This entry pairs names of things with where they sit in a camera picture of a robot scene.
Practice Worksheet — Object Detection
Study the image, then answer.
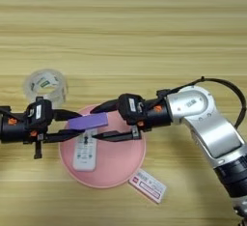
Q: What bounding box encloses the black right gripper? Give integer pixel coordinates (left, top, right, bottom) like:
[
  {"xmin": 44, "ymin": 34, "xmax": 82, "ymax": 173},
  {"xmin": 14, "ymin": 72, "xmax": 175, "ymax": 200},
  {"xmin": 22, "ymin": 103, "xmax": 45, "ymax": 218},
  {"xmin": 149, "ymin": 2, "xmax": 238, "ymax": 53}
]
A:
[{"xmin": 90, "ymin": 96, "xmax": 174, "ymax": 143}]

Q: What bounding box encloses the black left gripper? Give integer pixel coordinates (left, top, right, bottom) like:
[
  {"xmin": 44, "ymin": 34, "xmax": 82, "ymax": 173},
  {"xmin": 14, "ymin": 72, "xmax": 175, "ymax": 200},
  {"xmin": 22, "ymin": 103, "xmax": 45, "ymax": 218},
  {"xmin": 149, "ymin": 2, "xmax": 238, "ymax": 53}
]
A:
[{"xmin": 0, "ymin": 107, "xmax": 86, "ymax": 160}]

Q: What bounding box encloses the purple rectangular block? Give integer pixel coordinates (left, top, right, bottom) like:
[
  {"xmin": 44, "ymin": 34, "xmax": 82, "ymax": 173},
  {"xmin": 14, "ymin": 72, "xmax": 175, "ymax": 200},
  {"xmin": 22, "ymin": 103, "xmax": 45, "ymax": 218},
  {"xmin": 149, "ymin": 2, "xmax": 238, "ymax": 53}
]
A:
[{"xmin": 67, "ymin": 112, "xmax": 109, "ymax": 131}]

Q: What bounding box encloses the white red label card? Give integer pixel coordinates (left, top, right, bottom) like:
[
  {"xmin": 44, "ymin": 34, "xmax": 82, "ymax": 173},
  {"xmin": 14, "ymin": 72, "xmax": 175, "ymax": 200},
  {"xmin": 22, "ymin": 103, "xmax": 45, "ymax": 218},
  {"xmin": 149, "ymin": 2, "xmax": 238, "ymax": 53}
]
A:
[{"xmin": 127, "ymin": 168, "xmax": 168, "ymax": 205}]

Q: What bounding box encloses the right gripper labelled black box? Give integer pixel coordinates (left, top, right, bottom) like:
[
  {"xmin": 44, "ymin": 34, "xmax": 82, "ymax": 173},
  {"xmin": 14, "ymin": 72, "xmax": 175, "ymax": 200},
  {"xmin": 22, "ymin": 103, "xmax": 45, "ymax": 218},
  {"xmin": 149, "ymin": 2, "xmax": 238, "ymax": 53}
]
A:
[{"xmin": 117, "ymin": 93, "xmax": 147, "ymax": 126}]

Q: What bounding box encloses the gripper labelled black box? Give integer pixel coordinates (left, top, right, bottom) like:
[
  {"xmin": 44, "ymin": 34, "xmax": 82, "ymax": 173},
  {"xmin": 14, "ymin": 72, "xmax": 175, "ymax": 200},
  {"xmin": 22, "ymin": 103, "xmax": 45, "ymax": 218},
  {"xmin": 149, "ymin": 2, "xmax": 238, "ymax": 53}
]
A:
[
  {"xmin": 117, "ymin": 93, "xmax": 147, "ymax": 126},
  {"xmin": 24, "ymin": 96, "xmax": 55, "ymax": 133}
]

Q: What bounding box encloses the left gripper labelled black box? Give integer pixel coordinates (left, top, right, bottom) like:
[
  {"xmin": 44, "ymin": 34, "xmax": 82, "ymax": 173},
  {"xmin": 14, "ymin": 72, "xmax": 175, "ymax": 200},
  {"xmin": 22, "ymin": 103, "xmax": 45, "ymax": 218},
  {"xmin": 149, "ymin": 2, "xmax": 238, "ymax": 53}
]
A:
[{"xmin": 24, "ymin": 96, "xmax": 55, "ymax": 133}]

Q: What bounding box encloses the clear tape roll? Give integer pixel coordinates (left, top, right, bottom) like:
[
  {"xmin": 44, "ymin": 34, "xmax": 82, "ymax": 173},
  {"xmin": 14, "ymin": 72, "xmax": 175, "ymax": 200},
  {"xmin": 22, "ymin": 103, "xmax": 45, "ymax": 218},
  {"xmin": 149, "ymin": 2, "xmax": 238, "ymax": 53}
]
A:
[{"xmin": 22, "ymin": 69, "xmax": 69, "ymax": 109}]

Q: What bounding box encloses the white remote control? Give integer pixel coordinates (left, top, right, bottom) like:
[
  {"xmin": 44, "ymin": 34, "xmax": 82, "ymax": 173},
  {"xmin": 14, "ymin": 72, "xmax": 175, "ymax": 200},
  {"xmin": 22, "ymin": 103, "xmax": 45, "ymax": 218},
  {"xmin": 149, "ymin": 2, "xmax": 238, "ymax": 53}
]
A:
[{"xmin": 71, "ymin": 127, "xmax": 98, "ymax": 173}]

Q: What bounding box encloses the pink round plate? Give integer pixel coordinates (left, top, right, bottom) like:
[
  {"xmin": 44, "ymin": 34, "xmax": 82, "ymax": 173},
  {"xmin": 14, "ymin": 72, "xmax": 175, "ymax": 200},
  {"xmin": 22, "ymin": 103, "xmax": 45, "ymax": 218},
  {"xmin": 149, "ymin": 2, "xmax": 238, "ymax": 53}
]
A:
[{"xmin": 58, "ymin": 103, "xmax": 148, "ymax": 189}]

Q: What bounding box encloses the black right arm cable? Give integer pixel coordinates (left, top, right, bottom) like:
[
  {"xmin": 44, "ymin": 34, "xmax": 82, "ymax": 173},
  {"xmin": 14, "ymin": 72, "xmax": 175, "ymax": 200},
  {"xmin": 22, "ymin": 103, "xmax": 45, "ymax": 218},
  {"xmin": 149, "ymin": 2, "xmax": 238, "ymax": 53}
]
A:
[{"xmin": 156, "ymin": 75, "xmax": 247, "ymax": 129}]

